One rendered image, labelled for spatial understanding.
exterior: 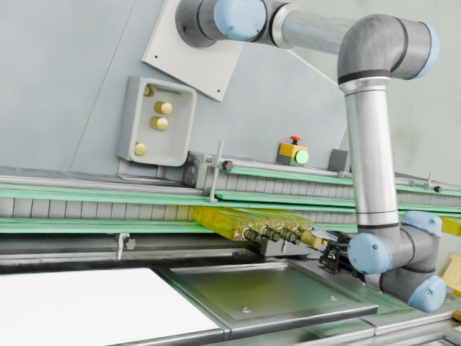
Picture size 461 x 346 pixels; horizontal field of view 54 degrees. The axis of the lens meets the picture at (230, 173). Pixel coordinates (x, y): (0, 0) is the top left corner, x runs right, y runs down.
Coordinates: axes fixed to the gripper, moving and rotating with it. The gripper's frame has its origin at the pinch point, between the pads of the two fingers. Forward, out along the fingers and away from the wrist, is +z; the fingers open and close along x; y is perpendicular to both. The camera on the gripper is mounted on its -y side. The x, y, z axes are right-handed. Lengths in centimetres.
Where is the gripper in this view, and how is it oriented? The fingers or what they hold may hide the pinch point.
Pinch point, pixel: (314, 241)
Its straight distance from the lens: 121.7
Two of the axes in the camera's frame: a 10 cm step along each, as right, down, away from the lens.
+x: -1.8, 9.8, 1.1
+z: -5.8, -2.0, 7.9
